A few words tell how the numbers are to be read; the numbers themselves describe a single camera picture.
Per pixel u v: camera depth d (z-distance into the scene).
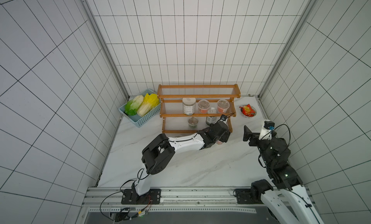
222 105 0.87
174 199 0.73
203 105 0.87
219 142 0.74
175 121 1.03
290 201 0.47
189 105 0.83
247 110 1.03
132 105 1.00
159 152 0.52
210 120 0.93
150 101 1.07
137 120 0.96
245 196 0.73
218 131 0.65
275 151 0.50
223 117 0.74
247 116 1.01
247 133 0.63
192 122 0.95
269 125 0.57
